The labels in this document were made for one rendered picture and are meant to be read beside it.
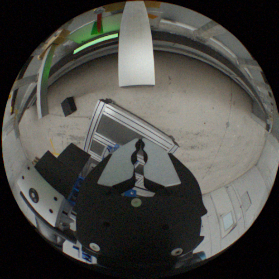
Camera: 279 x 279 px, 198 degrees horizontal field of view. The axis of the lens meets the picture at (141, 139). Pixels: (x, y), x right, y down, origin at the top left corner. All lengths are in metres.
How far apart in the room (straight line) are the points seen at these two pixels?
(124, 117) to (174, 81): 0.62
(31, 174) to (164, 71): 1.09
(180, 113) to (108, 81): 0.82
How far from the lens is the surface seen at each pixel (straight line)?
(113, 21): 0.31
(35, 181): 0.24
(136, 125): 0.76
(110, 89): 1.00
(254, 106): 2.78
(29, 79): 0.62
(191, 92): 1.08
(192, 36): 0.38
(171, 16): 0.57
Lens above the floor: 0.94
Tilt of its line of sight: 62 degrees down
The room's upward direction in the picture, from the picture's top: 178 degrees counter-clockwise
